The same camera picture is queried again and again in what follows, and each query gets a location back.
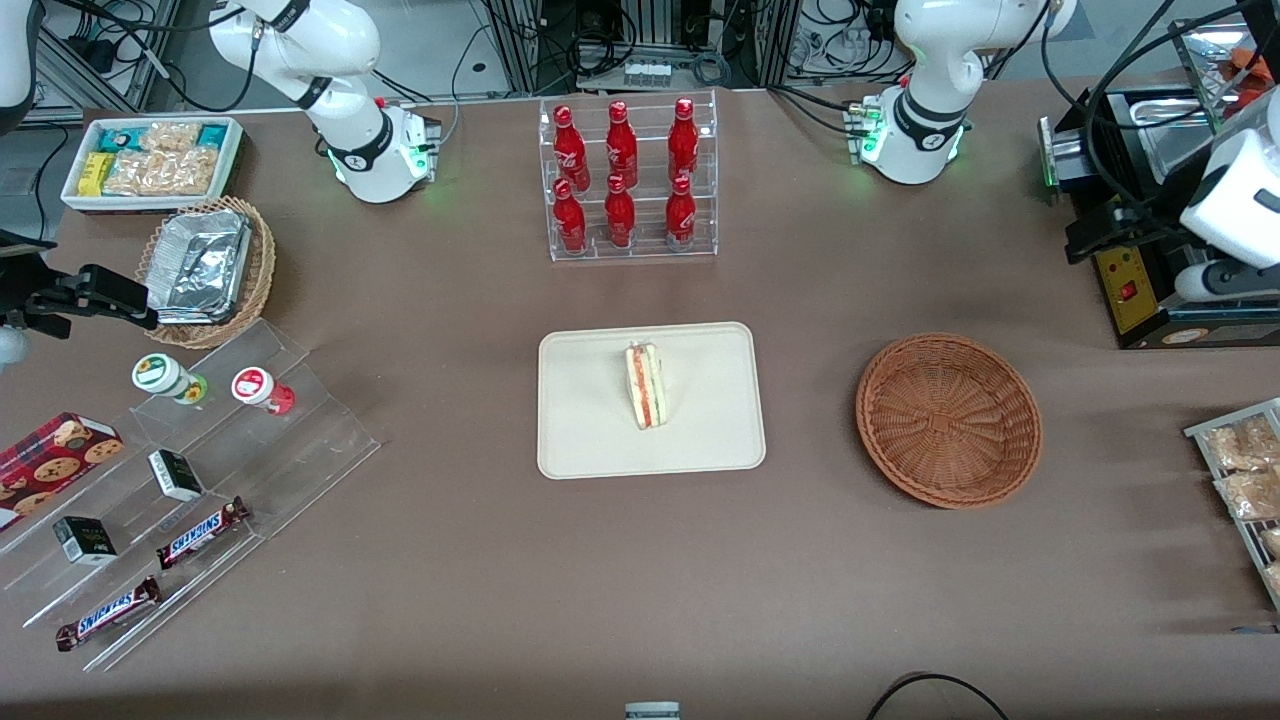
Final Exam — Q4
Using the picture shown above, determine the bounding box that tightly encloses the black cable loop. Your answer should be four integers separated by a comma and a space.
865, 672, 1011, 720

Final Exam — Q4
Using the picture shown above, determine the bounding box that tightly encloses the clear acrylic stepped shelf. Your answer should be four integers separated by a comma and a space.
0, 318, 382, 673

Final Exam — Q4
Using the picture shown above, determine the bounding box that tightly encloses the triangle sandwich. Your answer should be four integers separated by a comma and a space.
625, 342, 665, 431

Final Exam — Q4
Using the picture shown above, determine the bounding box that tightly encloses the Snickers chocolate bar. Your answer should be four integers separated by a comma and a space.
55, 575, 162, 652
156, 496, 251, 571

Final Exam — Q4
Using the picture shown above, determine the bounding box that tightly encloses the red plaid cookie box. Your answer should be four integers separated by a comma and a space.
0, 412, 125, 531

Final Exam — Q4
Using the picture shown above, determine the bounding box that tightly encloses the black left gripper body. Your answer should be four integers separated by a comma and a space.
1110, 200, 1196, 256

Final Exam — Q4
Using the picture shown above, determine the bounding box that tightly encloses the aluminium foil container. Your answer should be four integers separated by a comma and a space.
148, 210, 253, 326

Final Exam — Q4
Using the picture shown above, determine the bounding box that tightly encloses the silver wire rack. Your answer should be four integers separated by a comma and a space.
1184, 398, 1280, 613

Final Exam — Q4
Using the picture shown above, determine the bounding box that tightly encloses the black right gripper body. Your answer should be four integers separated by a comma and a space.
0, 232, 83, 342

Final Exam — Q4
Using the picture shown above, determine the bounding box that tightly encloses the aluminium frame rack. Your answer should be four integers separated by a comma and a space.
478, 0, 801, 93

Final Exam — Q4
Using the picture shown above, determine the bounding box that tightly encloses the clear rice cracker bag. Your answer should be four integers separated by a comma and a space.
160, 147, 220, 197
102, 150, 166, 197
138, 121, 201, 154

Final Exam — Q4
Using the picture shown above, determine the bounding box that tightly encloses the red lid white cup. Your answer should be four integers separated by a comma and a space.
231, 367, 296, 417

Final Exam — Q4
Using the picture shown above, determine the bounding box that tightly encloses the black machine with yellow panel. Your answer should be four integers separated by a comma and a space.
1038, 85, 1280, 351

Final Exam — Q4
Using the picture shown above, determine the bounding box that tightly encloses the stainless steel pan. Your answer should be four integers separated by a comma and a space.
1125, 95, 1226, 186

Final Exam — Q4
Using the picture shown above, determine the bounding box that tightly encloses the round brown wicker basket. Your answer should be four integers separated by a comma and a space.
855, 333, 1044, 511

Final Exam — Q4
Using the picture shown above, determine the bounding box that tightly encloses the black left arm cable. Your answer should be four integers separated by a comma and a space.
1082, 0, 1263, 216

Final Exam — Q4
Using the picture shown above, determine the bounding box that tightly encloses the small black box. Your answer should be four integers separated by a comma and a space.
148, 449, 205, 503
52, 516, 118, 566

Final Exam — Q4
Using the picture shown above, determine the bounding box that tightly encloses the clear acrylic bottle rack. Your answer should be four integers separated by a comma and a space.
538, 88, 719, 263

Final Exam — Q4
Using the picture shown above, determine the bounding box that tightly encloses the beige rectangular tray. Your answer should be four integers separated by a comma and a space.
537, 321, 768, 481

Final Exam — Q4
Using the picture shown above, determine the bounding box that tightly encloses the green lid white cup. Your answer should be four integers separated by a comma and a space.
131, 353, 209, 406

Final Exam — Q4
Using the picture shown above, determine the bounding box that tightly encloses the white rectangular snack bin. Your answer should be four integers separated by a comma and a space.
60, 116, 245, 213

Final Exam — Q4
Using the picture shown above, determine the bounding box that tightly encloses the red cola bottle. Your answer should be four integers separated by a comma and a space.
552, 178, 589, 255
664, 175, 698, 252
603, 174, 638, 250
605, 100, 640, 189
667, 97, 701, 184
552, 104, 592, 193

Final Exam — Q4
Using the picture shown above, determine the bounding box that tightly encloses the light oval wicker basket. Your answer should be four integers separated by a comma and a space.
135, 196, 277, 350

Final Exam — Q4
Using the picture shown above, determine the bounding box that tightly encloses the stainless steel lid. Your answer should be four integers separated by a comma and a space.
1168, 15, 1280, 121

